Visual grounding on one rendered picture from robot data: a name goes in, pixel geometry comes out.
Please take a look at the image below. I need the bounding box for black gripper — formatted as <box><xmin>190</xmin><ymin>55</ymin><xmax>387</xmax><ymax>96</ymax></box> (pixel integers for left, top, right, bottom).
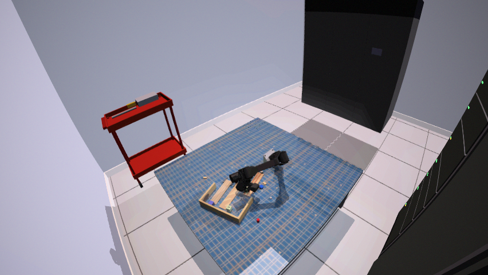
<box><xmin>244</xmin><ymin>180</ymin><xmax>259</xmax><ymax>192</ymax></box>

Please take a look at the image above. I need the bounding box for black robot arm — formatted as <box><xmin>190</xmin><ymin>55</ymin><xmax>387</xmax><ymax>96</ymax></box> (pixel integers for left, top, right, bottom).
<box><xmin>229</xmin><ymin>151</ymin><xmax>289</xmax><ymax>191</ymax></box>

